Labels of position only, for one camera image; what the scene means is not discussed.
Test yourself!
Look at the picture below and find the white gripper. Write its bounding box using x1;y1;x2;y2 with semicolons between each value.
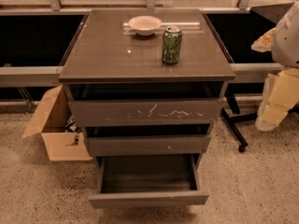
251;28;299;132

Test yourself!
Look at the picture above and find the grey bottom drawer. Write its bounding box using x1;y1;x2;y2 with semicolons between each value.
89;154;208;209

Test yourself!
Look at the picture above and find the grey drawer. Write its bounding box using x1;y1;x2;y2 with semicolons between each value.
84;124;210;156
69;98;224;127
89;154;208;209

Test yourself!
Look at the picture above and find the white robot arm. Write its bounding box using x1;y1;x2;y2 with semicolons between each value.
251;1;299;131

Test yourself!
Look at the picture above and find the grey top drawer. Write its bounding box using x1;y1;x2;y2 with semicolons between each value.
69;98;224;127

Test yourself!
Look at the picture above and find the grey middle drawer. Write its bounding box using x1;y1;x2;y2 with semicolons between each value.
84;124;210;156

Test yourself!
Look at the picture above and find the grey drawer cabinet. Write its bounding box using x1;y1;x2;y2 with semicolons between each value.
58;8;236;170

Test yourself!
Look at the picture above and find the black rolling stand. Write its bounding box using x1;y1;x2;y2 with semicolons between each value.
221;93;299;153

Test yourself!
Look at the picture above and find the green soda can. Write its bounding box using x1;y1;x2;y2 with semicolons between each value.
162;25;182;64

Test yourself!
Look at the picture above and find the white bowl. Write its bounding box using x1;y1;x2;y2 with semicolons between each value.
128;16;162;36

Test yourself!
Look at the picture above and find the open cardboard box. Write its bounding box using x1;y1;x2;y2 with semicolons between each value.
22;86;92;161

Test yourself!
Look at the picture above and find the metal window railing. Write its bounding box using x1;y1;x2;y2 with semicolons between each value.
0;0;299;88

